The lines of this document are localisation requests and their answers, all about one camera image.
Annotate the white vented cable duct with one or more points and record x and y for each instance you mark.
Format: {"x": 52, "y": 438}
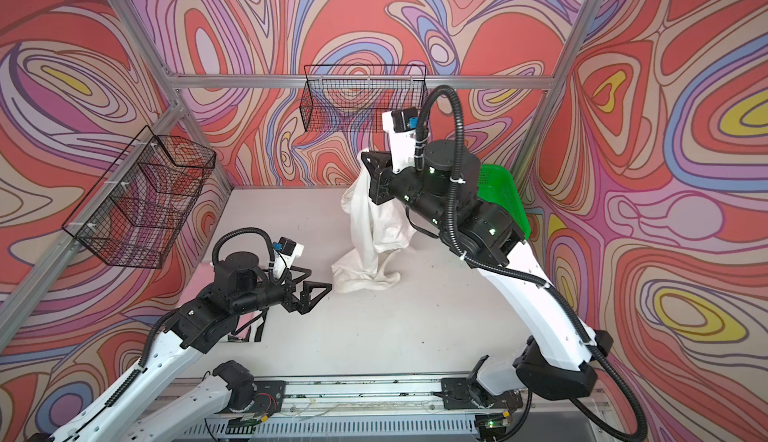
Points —
{"x": 334, "y": 428}

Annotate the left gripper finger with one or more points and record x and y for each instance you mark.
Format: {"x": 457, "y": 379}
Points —
{"x": 311, "y": 294}
{"x": 297, "y": 296}

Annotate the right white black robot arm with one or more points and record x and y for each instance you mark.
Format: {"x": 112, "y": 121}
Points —
{"x": 476, "y": 211}

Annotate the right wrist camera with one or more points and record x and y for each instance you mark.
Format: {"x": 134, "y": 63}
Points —
{"x": 400, "y": 127}

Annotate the green plastic basket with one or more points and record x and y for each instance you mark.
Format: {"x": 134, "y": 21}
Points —
{"x": 497, "y": 185}

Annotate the black wire basket left wall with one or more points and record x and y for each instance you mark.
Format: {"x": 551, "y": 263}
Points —
{"x": 138, "y": 217}

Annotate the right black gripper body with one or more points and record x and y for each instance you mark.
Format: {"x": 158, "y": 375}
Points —
{"x": 411, "y": 188}

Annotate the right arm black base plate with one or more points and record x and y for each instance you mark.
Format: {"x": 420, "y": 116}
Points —
{"x": 459, "y": 393}

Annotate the black wire basket back wall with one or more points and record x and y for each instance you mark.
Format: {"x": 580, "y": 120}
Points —
{"x": 351, "y": 98}

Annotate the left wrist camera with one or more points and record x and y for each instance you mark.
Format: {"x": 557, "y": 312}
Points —
{"x": 285, "y": 251}

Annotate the pink folded t shirt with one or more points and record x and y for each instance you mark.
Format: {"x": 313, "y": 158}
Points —
{"x": 201, "y": 277}

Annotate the aluminium frame left post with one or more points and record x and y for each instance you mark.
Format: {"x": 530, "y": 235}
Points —
{"x": 139, "y": 35}

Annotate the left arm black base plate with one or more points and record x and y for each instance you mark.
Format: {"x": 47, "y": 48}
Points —
{"x": 262, "y": 397}

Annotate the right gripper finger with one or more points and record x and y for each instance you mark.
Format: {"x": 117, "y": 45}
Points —
{"x": 377, "y": 162}
{"x": 379, "y": 189}

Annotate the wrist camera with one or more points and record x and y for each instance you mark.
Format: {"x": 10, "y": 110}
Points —
{"x": 400, "y": 127}
{"x": 285, "y": 251}

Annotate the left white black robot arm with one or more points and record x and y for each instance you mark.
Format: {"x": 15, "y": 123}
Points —
{"x": 177, "y": 340}

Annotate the aluminium frame left bar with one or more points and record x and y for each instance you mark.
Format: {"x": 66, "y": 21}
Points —
{"x": 50, "y": 157}

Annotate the black wire basket wall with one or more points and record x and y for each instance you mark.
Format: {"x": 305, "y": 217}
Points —
{"x": 351, "y": 98}
{"x": 138, "y": 217}

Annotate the aluminium frame right post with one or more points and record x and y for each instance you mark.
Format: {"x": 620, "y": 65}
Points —
{"x": 573, "y": 43}

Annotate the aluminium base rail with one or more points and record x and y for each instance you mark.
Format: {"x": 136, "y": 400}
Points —
{"x": 376, "y": 395}

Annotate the aluminium frame post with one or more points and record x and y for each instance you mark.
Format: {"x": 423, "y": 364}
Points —
{"x": 573, "y": 43}
{"x": 139, "y": 35}

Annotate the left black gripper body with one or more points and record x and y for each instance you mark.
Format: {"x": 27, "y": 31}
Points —
{"x": 266, "y": 294}

